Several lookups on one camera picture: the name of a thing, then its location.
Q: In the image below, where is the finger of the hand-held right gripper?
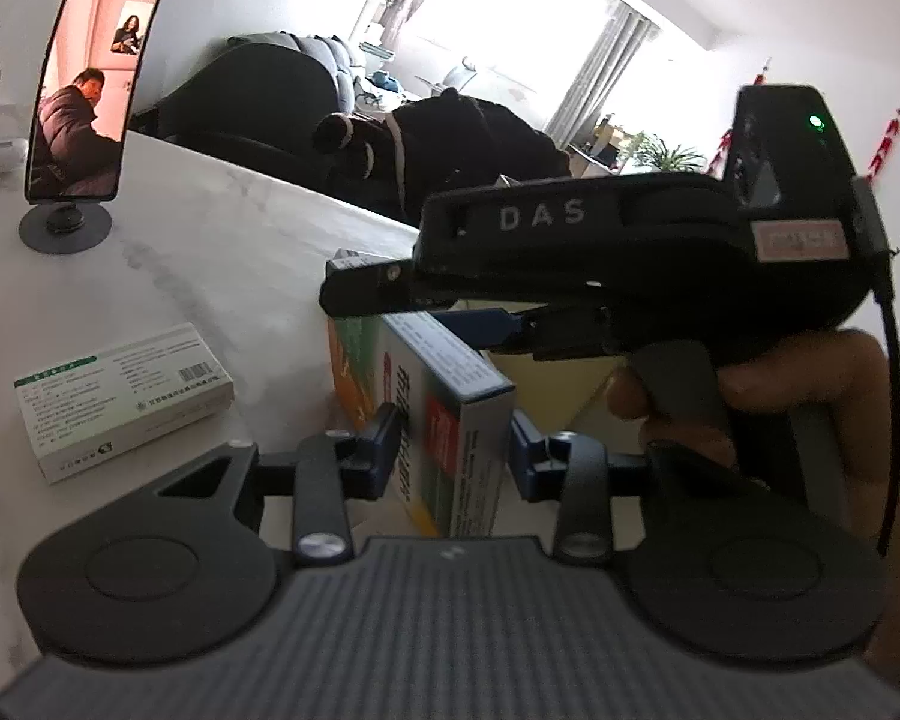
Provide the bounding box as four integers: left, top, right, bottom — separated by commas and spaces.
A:
450, 304, 612, 361
319, 259, 421, 320

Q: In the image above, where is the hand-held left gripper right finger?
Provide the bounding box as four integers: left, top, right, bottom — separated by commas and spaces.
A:
508, 411, 728, 563

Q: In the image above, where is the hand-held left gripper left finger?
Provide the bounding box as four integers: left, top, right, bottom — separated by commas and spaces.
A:
157, 403, 406, 569

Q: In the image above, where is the blue green orange box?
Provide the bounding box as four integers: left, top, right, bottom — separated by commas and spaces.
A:
326, 247, 517, 539

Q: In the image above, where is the white green box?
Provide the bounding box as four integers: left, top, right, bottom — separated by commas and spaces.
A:
13, 321, 236, 485

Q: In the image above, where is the white marble desktop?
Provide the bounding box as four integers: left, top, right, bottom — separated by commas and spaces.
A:
0, 127, 646, 698

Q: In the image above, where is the person's right hand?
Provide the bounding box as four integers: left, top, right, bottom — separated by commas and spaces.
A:
607, 328, 900, 601

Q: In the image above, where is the potted green plant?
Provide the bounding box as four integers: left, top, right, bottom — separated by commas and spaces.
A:
630, 131, 710, 177

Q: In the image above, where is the red hanging decoration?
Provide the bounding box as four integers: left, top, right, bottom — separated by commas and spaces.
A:
709, 67, 767, 181
868, 96, 900, 182

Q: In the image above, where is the grey patterned curtain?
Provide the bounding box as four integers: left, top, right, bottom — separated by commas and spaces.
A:
547, 0, 662, 152

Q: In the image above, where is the dark grey sofa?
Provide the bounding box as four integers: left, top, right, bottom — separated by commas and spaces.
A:
131, 31, 425, 227

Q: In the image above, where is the black round phone stand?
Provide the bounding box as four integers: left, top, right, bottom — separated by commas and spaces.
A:
19, 199, 113, 256

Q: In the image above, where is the smartphone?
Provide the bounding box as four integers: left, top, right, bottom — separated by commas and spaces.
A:
26, 0, 167, 205

